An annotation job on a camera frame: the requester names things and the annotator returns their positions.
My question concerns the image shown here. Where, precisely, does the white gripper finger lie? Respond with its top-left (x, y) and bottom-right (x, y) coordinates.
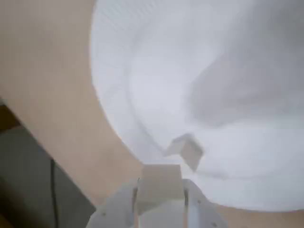
top-left (182, 178), bottom-right (228, 228)
top-left (86, 180), bottom-right (141, 228)

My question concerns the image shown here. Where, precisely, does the thin black cable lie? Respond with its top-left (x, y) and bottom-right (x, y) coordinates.
top-left (50, 158), bottom-right (59, 228)

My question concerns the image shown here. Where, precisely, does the white cube block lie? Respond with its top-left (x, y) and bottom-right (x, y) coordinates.
top-left (139, 163), bottom-right (186, 216)
top-left (162, 133), bottom-right (205, 172)

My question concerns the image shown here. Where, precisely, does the white paper plate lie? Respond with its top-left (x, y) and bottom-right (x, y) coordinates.
top-left (89, 0), bottom-right (304, 212)

